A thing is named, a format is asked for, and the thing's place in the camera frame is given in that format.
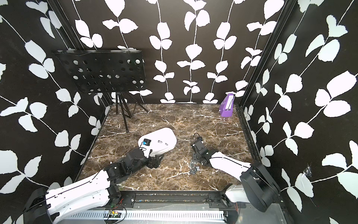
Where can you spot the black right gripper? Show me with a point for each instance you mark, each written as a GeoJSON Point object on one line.
{"type": "Point", "coordinates": [194, 157]}

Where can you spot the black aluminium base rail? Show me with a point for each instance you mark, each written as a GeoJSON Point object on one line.
{"type": "Point", "coordinates": [242, 213]}

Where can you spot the black music stand tripod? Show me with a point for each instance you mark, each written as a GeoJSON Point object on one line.
{"type": "Point", "coordinates": [120, 102]}

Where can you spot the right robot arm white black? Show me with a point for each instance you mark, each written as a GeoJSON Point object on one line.
{"type": "Point", "coordinates": [256, 187]}

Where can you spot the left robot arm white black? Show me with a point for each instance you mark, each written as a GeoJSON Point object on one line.
{"type": "Point", "coordinates": [51, 206]}

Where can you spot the white ribbed cable duct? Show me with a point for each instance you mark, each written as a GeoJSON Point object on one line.
{"type": "Point", "coordinates": [205, 216]}

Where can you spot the pile of chrome sockets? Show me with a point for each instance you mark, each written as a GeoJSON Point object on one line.
{"type": "Point", "coordinates": [193, 168]}

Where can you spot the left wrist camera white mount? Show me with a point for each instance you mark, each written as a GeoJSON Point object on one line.
{"type": "Point", "coordinates": [145, 147]}

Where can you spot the purple stapler box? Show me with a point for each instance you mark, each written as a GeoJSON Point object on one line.
{"type": "Point", "coordinates": [227, 106]}

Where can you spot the white plastic storage tray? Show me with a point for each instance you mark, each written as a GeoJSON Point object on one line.
{"type": "Point", "coordinates": [162, 141]}

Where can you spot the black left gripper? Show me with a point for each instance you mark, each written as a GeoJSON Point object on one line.
{"type": "Point", "coordinates": [156, 163]}

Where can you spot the black perforated music stand desk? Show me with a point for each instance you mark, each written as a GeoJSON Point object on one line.
{"type": "Point", "coordinates": [100, 71]}

